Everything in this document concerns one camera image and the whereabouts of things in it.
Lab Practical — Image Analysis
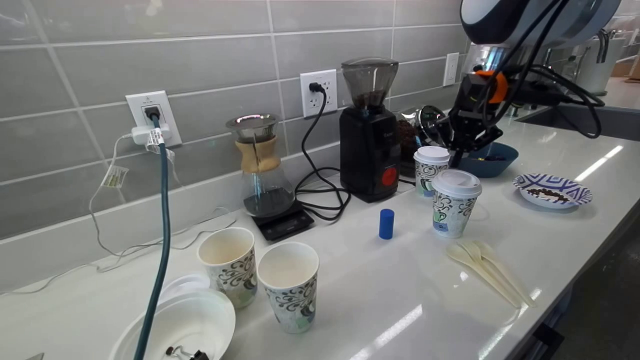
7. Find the white cup lid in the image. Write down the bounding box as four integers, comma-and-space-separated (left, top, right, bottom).
413, 145, 451, 166
431, 169, 483, 199
159, 273, 212, 303

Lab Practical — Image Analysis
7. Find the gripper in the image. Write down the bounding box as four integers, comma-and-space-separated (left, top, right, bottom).
439, 72, 507, 169

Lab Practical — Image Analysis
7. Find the glass coffee carafe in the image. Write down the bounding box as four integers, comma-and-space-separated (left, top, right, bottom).
225, 113, 296, 218

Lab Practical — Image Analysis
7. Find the glass jar of coffee beans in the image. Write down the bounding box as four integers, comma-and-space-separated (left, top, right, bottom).
397, 117, 422, 179

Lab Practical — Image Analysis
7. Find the round metal lid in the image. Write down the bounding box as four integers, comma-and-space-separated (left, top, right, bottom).
416, 105, 451, 149

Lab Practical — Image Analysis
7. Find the black coffee grinder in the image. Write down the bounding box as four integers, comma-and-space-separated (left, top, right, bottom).
339, 57, 402, 204

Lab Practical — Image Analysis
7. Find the pale wooden spoon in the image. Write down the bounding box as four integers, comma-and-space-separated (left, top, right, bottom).
446, 243, 522, 309
460, 242, 528, 307
475, 240, 539, 308

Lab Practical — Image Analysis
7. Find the blue patterned paper plate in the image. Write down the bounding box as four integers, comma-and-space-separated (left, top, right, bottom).
513, 173, 594, 210

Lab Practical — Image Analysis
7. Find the black kitchen scale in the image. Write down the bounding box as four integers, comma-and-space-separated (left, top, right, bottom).
251, 200, 316, 244

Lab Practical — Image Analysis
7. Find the grey jug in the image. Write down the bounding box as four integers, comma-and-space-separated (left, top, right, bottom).
574, 29, 627, 97

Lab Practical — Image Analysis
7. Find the green cable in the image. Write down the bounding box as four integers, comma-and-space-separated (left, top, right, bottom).
132, 106, 172, 360

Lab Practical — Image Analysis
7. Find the white charger plug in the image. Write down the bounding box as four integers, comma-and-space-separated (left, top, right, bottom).
131, 124, 173, 146

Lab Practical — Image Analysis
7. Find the white cable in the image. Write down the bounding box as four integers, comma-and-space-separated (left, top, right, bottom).
0, 132, 238, 297

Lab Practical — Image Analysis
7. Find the patterned paper cup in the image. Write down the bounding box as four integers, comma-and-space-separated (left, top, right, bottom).
432, 192, 480, 239
197, 227, 259, 309
414, 160, 450, 198
257, 242, 320, 335

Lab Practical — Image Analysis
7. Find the heap of coffee beans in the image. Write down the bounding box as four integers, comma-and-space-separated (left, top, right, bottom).
527, 187, 571, 204

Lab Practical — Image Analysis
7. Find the blue cylinder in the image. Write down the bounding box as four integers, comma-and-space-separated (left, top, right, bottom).
378, 208, 395, 240

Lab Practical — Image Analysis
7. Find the sink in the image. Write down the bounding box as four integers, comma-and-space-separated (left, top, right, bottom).
515, 103, 640, 143

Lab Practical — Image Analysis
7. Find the blue bowl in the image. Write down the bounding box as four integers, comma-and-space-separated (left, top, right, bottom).
457, 142, 519, 179

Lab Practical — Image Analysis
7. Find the white wall socket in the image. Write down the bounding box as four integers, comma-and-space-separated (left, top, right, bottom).
300, 69, 339, 118
125, 90, 183, 149

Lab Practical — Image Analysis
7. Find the black cable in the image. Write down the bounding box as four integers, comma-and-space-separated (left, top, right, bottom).
294, 82, 352, 222

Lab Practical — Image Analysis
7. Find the white switch plate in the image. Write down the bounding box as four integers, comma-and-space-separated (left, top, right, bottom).
443, 52, 460, 87

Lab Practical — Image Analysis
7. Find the white paper plate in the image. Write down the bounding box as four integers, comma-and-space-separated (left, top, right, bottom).
108, 289, 237, 360

